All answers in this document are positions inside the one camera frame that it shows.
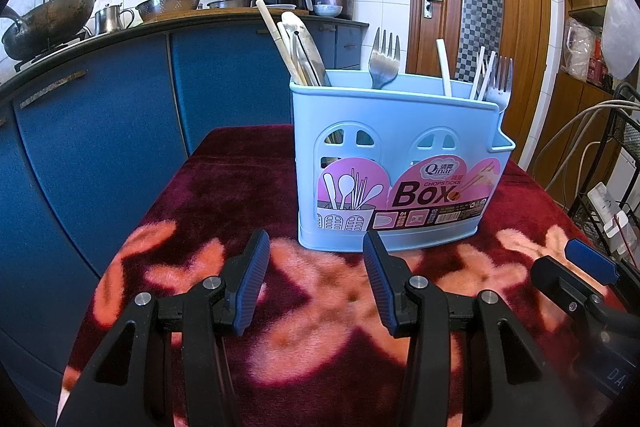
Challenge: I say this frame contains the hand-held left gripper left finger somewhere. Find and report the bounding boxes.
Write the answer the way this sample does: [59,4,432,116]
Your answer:
[54,228,271,427]

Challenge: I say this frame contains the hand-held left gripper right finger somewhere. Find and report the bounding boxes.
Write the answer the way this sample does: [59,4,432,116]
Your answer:
[362,230,584,427]

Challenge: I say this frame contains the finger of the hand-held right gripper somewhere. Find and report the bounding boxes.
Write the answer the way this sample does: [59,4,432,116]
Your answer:
[531,254,627,335]
[564,237,624,285]

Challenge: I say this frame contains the light blue utensil holder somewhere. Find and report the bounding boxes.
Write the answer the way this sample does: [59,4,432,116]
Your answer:
[289,72,516,253]

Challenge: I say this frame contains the steel fork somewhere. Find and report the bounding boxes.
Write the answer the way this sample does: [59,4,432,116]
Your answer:
[486,56,514,110]
[369,28,402,90]

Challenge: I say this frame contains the white chopstick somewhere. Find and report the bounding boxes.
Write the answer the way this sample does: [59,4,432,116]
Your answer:
[469,46,487,102]
[477,51,497,102]
[436,39,454,98]

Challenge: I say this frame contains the white power strip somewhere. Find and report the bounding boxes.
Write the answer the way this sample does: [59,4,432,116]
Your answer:
[586,181,638,254]

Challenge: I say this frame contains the red printed blanket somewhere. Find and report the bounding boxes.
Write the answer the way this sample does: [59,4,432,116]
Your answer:
[57,124,640,427]

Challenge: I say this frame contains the wooden shelf unit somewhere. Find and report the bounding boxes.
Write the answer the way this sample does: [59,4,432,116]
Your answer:
[550,0,640,208]

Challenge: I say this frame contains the red bottle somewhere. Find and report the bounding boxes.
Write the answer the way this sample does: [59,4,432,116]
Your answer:
[589,39,608,84]

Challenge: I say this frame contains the clear plastic bag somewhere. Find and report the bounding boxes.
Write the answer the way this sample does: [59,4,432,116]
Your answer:
[564,17,600,82]

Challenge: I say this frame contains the blue kitchen counter cabinet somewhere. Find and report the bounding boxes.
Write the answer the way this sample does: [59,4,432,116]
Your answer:
[0,14,371,408]

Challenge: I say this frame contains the large white plastic bag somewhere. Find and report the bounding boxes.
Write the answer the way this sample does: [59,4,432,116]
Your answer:
[601,0,640,78]

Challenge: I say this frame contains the wooden door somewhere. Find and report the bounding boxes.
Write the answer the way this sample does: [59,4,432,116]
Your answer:
[407,0,553,162]

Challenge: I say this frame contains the steel colander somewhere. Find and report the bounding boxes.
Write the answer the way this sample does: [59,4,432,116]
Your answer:
[135,0,205,24]

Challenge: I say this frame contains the steel kettle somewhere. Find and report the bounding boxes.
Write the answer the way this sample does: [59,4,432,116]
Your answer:
[93,3,136,35]

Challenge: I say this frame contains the dark wok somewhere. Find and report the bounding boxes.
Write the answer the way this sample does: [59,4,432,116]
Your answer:
[1,0,98,61]

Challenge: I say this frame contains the black wire rack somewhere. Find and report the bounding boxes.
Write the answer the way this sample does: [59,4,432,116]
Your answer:
[567,82,640,270]

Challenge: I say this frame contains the bundle of cables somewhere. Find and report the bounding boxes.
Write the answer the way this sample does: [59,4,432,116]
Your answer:
[529,98,640,214]

